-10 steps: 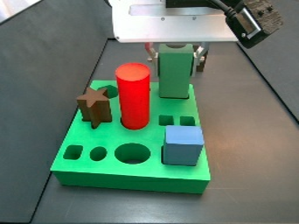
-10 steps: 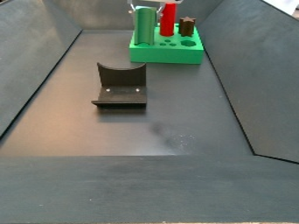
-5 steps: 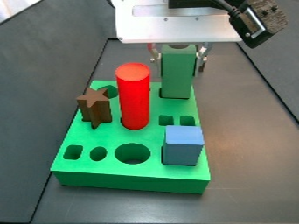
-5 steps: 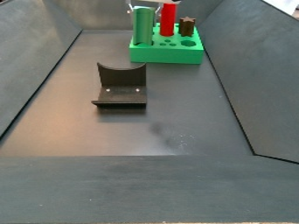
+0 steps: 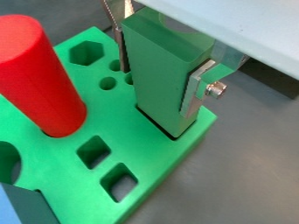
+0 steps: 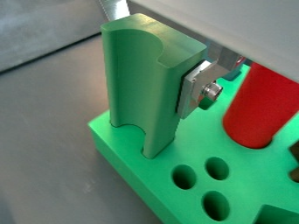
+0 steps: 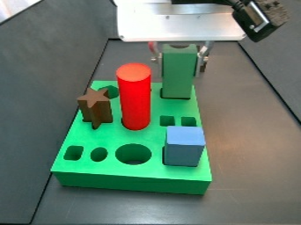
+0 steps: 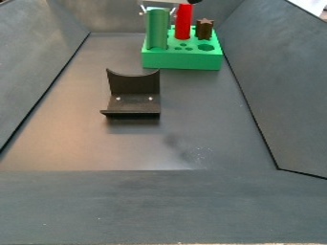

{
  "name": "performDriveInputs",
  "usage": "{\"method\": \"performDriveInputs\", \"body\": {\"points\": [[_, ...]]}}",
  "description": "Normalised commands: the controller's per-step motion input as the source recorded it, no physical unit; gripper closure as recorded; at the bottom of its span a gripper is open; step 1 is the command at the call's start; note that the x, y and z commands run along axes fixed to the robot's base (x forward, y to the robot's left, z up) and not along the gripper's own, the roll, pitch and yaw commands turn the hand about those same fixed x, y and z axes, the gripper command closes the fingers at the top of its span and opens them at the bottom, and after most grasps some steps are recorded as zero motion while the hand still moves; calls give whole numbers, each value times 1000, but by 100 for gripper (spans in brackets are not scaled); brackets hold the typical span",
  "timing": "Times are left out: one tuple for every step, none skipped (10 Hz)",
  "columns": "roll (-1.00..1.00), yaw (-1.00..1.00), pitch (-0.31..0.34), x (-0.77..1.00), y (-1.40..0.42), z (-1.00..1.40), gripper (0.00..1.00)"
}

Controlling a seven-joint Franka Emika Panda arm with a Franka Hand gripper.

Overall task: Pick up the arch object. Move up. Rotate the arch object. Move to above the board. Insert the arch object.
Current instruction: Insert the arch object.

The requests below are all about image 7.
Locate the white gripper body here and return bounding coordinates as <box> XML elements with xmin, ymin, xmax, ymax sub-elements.
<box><xmin>112</xmin><ymin>0</ymin><xmax>246</xmax><ymax>42</ymax></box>

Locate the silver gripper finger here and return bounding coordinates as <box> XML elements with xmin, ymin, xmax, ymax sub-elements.
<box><xmin>148</xmin><ymin>41</ymin><xmax>162</xmax><ymax>63</ymax></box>
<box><xmin>195</xmin><ymin>40</ymin><xmax>214</xmax><ymax>76</ymax></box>

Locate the green arch block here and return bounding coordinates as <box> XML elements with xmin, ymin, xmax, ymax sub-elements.
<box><xmin>162</xmin><ymin>44</ymin><xmax>198</xmax><ymax>99</ymax></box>

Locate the green shape sorter board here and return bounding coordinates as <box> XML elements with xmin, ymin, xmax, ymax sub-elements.
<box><xmin>51</xmin><ymin>81</ymin><xmax>211</xmax><ymax>195</ymax></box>

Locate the red cylinder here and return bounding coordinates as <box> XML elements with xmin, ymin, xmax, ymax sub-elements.
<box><xmin>116</xmin><ymin>62</ymin><xmax>151</xmax><ymax>130</ymax></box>

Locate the brown star block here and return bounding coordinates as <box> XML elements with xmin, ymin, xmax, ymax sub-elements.
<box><xmin>76</xmin><ymin>88</ymin><xmax>112</xmax><ymax>129</ymax></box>

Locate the blue cube block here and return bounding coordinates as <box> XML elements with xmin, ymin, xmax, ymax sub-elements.
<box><xmin>163</xmin><ymin>126</ymin><xmax>206</xmax><ymax>167</ymax></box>

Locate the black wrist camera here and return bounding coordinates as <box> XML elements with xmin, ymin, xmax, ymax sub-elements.
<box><xmin>222</xmin><ymin>0</ymin><xmax>289</xmax><ymax>42</ymax></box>

